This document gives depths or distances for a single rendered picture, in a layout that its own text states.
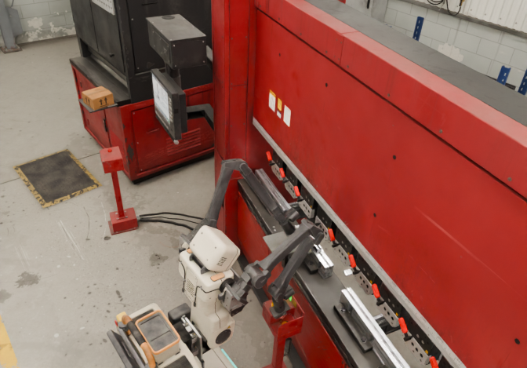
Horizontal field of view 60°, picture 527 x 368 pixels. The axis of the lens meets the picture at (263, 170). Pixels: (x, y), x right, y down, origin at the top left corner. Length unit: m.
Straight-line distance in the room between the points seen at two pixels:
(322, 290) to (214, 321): 0.65
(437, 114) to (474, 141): 0.17
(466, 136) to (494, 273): 0.45
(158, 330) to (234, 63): 1.65
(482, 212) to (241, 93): 1.92
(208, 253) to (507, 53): 5.14
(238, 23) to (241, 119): 0.67
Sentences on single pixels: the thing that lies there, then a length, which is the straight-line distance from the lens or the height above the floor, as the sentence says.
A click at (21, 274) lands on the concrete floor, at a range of 4.32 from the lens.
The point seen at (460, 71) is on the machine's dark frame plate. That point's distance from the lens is 1.87.
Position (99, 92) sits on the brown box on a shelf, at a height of 1.10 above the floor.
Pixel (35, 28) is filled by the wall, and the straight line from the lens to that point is 9.09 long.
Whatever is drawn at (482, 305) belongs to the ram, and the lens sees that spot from 1.78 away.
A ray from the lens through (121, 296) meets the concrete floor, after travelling 3.90.
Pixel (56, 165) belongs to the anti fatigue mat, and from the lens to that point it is 5.46.
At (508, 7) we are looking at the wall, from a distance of 6.51.
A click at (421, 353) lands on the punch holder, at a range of 2.17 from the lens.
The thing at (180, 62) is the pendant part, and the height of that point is 1.80.
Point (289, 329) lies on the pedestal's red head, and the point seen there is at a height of 0.74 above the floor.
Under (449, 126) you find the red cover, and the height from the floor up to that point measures 2.22.
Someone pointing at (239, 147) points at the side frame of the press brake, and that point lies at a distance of 3.32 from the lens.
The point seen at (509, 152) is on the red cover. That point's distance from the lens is 1.49.
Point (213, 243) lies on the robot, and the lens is 2.23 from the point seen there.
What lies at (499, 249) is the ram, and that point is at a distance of 1.64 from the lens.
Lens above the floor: 2.94
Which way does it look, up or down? 35 degrees down
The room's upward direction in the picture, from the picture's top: 3 degrees clockwise
